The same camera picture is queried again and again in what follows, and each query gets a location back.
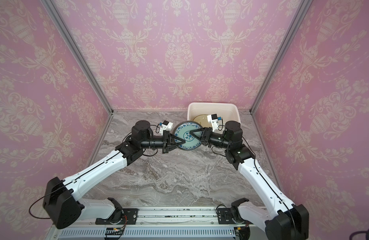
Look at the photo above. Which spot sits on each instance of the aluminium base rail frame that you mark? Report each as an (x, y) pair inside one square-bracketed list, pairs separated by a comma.
[(165, 223)]

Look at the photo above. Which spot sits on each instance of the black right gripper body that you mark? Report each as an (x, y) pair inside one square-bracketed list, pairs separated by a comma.
[(206, 136)]

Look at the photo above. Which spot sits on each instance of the aluminium right corner post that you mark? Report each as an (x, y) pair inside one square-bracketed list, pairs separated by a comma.
[(286, 42)]

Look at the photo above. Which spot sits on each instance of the teal blue floral plate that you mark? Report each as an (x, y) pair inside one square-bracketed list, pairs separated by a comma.
[(182, 131)]

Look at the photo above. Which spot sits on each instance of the beige plate with wheat sprig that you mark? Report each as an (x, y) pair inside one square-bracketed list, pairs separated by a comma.
[(203, 121)]

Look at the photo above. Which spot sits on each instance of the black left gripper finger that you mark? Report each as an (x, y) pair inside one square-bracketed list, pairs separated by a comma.
[(171, 147), (175, 140)]

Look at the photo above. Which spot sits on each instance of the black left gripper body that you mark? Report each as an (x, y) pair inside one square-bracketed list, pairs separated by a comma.
[(165, 138)]

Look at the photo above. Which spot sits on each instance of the aluminium corner post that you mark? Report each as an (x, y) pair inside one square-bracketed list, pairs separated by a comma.
[(66, 34), (286, 42)]

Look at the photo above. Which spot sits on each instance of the white plastic bin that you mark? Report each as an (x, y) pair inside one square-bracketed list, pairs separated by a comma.
[(228, 112)]

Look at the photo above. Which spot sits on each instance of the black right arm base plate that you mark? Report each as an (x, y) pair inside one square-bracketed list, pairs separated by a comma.
[(225, 216)]

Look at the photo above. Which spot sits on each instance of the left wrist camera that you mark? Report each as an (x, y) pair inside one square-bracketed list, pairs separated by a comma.
[(165, 126)]

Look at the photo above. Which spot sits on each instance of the aluminium left corner post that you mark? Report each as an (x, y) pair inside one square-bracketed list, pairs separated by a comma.
[(66, 34)]

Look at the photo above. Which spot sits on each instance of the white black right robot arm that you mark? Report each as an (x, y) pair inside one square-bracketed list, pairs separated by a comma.
[(281, 219)]

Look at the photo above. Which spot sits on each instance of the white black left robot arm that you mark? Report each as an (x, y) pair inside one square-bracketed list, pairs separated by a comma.
[(64, 199)]

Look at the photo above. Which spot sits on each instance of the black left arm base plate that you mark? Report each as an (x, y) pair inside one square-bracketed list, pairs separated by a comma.
[(128, 217)]

